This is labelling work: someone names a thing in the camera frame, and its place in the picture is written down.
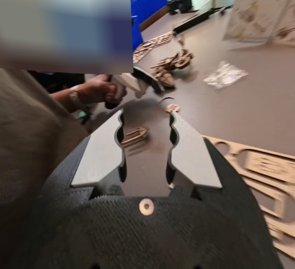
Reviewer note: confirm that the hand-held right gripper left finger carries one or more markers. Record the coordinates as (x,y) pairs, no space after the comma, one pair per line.
(99,153)

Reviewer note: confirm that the small wooden frame piece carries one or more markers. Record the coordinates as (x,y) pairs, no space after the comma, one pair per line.
(136,135)

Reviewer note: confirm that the printed instruction sheet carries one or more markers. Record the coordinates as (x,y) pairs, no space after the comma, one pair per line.
(258,8)

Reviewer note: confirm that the narrow wooden puzzle sheet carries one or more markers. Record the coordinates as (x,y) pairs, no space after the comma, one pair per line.
(232,158)

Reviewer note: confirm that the blue board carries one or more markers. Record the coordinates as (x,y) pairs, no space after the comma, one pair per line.
(149,6)

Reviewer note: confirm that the person's tan clothing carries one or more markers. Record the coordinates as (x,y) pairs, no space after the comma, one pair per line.
(27,123)

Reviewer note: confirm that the wooden sidecar model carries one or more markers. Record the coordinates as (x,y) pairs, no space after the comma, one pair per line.
(167,79)

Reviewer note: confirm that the wooden puzzle sheet round holes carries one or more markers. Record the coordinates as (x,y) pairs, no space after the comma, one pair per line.
(144,52)

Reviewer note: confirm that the grey desk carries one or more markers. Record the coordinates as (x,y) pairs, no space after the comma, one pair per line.
(230,116)

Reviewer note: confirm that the person's left hand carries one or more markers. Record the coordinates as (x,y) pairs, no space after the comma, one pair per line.
(96,89)

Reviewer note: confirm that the curved toothed wooden piece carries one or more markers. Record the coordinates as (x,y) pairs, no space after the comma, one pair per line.
(167,98)

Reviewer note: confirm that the wooden motorcycle model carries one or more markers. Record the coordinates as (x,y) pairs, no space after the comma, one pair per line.
(179,59)

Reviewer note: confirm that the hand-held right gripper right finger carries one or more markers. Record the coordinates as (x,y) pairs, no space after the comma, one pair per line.
(193,158)

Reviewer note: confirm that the clear plastic bag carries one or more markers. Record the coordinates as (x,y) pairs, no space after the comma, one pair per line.
(224,75)

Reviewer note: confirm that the round slotted wooden piece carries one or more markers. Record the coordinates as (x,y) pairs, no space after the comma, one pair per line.
(172,108)

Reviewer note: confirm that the silver wristwatch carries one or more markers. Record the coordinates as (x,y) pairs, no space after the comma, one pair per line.
(74,96)

